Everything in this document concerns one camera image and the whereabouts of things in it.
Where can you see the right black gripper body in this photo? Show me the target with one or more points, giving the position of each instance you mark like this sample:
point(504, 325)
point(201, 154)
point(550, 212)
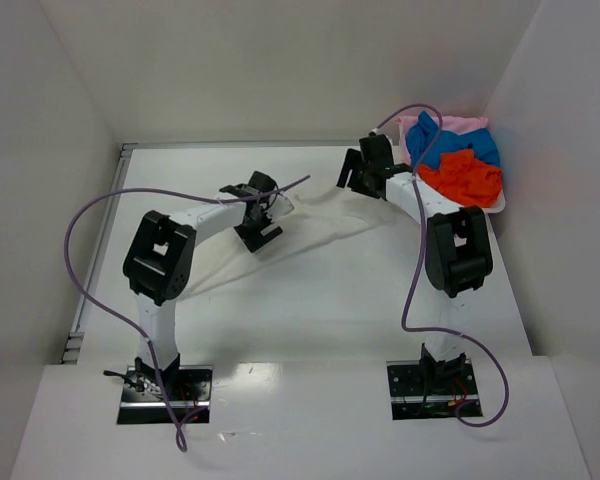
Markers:
point(357, 175)

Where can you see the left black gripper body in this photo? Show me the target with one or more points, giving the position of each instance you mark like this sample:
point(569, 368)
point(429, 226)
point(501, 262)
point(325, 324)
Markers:
point(256, 233)

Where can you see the white t shirt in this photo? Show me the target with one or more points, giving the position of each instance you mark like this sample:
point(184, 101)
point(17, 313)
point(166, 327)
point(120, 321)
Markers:
point(321, 216)

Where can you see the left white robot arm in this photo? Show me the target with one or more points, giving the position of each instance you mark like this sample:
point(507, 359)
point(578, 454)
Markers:
point(159, 263)

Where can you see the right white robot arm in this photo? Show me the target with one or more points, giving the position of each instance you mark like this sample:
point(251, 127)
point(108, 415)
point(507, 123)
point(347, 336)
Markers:
point(454, 248)

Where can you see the blue t shirt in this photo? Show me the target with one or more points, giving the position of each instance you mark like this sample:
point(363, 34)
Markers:
point(458, 133)

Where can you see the orange t shirt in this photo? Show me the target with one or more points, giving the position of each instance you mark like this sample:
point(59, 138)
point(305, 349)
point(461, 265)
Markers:
point(464, 179)

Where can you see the pink plastic basket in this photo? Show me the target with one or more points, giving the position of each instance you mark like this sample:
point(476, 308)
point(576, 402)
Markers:
point(498, 206)

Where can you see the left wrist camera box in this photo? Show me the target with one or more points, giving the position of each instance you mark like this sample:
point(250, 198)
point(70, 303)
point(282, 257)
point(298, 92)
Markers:
point(280, 206)

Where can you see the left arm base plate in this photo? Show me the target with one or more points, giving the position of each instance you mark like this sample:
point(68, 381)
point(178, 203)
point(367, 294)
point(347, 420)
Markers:
point(189, 394)

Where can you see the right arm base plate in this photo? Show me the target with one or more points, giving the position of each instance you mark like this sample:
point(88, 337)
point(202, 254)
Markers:
point(411, 399)

